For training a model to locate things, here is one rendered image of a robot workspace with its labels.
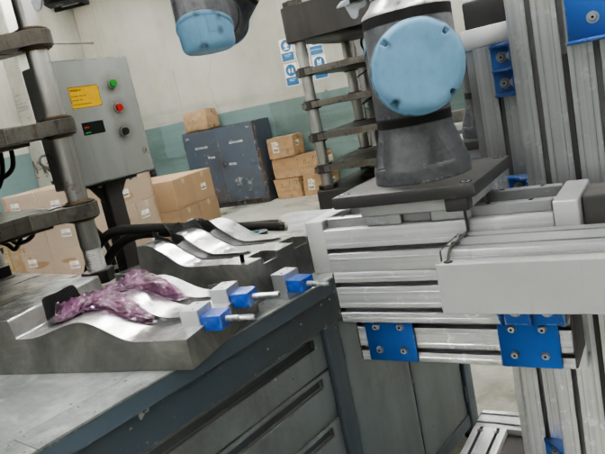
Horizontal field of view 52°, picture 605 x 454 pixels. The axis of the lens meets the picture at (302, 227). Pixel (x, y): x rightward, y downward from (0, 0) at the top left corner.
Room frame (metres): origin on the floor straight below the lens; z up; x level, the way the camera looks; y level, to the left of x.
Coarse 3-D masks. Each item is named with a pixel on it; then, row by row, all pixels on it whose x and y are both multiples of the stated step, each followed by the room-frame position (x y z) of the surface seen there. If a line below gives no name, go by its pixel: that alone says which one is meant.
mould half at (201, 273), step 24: (192, 240) 1.50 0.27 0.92; (216, 240) 1.52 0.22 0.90; (240, 240) 1.54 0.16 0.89; (144, 264) 1.48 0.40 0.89; (168, 264) 1.42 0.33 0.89; (192, 264) 1.39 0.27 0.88; (216, 264) 1.32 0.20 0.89; (240, 264) 1.26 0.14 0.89; (264, 264) 1.28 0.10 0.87; (288, 264) 1.34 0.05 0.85; (312, 264) 1.40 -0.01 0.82; (264, 288) 1.27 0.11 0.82
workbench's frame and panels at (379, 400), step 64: (320, 320) 1.36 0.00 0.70; (192, 384) 1.06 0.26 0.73; (256, 384) 1.21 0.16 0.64; (320, 384) 1.36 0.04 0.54; (384, 384) 1.53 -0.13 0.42; (448, 384) 1.79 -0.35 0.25; (64, 448) 0.83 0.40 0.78; (128, 448) 0.95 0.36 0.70; (192, 448) 1.05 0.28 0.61; (256, 448) 1.17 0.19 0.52; (320, 448) 1.31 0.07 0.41; (384, 448) 1.49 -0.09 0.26; (448, 448) 1.73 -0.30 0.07
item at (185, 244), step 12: (168, 228) 1.56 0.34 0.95; (180, 228) 1.58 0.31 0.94; (204, 228) 1.61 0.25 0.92; (216, 228) 1.58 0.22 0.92; (168, 240) 1.48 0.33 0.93; (180, 240) 1.51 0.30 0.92; (228, 240) 1.54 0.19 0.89; (264, 240) 1.48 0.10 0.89; (276, 240) 1.44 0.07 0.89; (192, 252) 1.46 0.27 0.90; (204, 252) 1.46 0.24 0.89; (240, 252) 1.38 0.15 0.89
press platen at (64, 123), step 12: (48, 120) 1.79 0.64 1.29; (60, 120) 1.79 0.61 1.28; (72, 120) 1.82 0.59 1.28; (0, 132) 1.75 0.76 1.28; (12, 132) 1.76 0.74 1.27; (24, 132) 1.77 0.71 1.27; (36, 132) 1.77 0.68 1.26; (48, 132) 1.78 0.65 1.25; (60, 132) 1.79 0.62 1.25; (72, 132) 1.82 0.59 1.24; (0, 144) 1.74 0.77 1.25; (12, 144) 1.77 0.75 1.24; (0, 156) 2.20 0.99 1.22; (12, 156) 2.16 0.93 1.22; (0, 168) 2.24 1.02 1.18; (12, 168) 2.19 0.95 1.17; (0, 180) 2.27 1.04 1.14
